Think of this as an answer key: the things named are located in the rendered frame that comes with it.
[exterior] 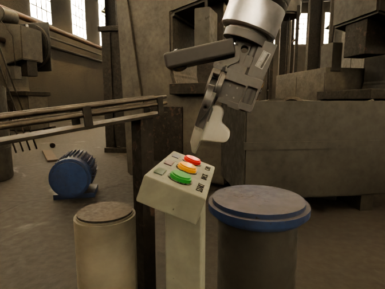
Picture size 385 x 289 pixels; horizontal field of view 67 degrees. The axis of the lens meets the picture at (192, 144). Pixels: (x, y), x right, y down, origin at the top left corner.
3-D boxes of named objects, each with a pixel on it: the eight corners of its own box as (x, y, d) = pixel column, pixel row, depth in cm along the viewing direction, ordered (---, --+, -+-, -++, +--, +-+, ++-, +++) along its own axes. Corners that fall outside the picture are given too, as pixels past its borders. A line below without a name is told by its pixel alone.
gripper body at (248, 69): (249, 117, 45) (280, 40, 43) (197, 98, 46) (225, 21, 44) (247, 114, 53) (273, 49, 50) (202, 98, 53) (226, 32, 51)
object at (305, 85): (303, 149, 447) (307, 76, 431) (357, 165, 340) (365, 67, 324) (271, 151, 436) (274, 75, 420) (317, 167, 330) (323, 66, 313)
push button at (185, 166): (174, 171, 58) (177, 163, 57) (177, 167, 62) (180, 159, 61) (193, 179, 57) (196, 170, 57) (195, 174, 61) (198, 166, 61)
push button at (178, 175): (165, 182, 50) (169, 172, 50) (170, 176, 54) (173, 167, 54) (187, 190, 50) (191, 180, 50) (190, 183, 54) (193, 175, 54)
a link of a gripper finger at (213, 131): (217, 166, 48) (239, 113, 46) (184, 153, 48) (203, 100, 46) (219, 162, 51) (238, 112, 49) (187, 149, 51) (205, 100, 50)
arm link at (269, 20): (230, -15, 42) (231, 6, 52) (218, 19, 43) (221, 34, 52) (290, 5, 41) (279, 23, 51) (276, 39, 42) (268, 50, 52)
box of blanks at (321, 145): (242, 217, 187) (244, 95, 176) (215, 182, 269) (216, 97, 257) (388, 210, 200) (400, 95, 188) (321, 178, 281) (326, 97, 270)
